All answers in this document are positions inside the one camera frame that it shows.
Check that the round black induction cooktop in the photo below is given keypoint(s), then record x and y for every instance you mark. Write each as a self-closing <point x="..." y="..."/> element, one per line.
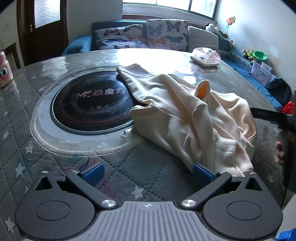
<point x="81" y="111"/>

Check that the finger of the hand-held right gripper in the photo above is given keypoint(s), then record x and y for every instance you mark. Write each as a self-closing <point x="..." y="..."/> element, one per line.
<point x="266" y="113"/>

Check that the black backpack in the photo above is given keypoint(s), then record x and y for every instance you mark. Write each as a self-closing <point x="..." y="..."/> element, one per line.
<point x="279" y="90"/>

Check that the white and pink tissue box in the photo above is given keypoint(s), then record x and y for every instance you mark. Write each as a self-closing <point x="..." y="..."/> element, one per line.
<point x="201" y="58"/>

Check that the pink cartoon bottle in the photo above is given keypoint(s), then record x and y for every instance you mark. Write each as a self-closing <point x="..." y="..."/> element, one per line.
<point x="5" y="71"/>

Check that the grey cushion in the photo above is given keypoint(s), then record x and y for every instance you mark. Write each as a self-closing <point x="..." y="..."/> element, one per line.
<point x="201" y="38"/>

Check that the dark wooden chair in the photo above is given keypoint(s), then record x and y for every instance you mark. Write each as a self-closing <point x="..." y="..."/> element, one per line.
<point x="13" y="55"/>

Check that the blue sofa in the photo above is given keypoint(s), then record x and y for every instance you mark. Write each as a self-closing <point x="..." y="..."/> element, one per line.
<point x="76" y="46"/>

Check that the green plastic bowl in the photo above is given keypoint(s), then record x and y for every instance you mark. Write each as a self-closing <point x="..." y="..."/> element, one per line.
<point x="260" y="55"/>

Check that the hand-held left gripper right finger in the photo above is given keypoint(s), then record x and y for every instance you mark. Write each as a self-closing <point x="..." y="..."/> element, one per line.
<point x="202" y="176"/>

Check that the cream fleece garment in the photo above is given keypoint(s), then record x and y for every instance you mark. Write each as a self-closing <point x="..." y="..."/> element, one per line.
<point x="175" y="111"/>

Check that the window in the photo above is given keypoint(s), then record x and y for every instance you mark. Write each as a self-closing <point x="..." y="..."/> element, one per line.
<point x="171" y="3"/>

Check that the person's right hand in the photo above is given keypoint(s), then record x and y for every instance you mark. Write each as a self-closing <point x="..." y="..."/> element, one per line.
<point x="280" y="153"/>

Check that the red plastic stool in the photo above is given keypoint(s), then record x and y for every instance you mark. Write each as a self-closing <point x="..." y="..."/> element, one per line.
<point x="289" y="107"/>

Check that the long butterfly print cushion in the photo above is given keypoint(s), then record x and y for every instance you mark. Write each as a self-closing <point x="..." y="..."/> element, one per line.
<point x="120" y="39"/>

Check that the dark wooden door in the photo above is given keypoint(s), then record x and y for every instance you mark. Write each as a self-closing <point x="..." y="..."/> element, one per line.
<point x="46" y="46"/>

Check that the clear plastic storage box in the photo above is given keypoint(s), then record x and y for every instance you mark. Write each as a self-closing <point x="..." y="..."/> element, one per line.
<point x="261" y="74"/>

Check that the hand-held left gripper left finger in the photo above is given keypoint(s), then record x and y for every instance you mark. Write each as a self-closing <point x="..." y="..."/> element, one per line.
<point x="93" y="174"/>

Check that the panda plush toy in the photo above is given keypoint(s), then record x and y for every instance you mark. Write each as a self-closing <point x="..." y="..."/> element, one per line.
<point x="211" y="28"/>

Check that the teal cushion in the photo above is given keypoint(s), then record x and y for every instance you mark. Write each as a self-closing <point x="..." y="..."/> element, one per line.
<point x="224" y="45"/>

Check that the square butterfly print cushion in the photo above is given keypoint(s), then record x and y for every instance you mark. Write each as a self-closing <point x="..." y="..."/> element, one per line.
<point x="161" y="34"/>

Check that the green plush toy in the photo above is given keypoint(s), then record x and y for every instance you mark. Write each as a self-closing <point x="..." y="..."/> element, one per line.
<point x="249" y="54"/>

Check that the colourful pinwheel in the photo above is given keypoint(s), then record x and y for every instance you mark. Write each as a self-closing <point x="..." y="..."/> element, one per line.
<point x="231" y="21"/>

